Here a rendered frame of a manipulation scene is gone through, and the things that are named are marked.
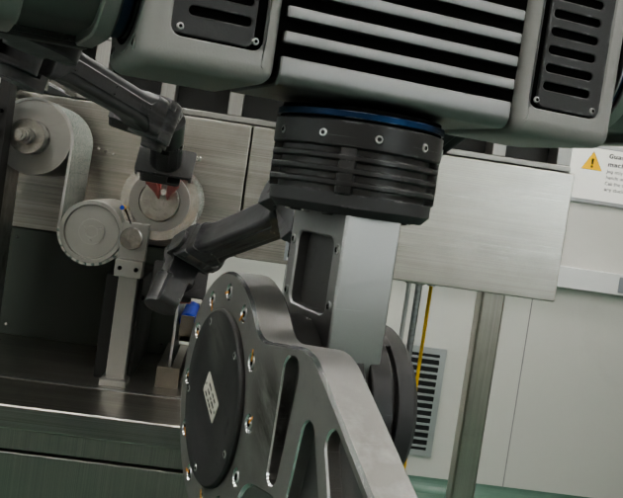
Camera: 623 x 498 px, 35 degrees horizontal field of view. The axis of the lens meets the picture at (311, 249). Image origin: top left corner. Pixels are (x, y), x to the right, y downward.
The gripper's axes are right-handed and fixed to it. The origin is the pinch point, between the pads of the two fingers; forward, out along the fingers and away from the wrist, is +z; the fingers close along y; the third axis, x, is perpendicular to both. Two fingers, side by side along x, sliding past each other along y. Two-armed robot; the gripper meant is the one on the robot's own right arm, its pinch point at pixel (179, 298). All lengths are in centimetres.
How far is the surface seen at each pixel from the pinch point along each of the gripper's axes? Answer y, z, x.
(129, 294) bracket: -8.9, -5.9, -3.1
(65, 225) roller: -22.9, -7.2, 8.7
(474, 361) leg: 72, 46, 14
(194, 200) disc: 0.4, -11.8, 15.5
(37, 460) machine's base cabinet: -18.0, -11.5, -37.0
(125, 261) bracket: -10.2, -11.1, 1.2
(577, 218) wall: 167, 212, 159
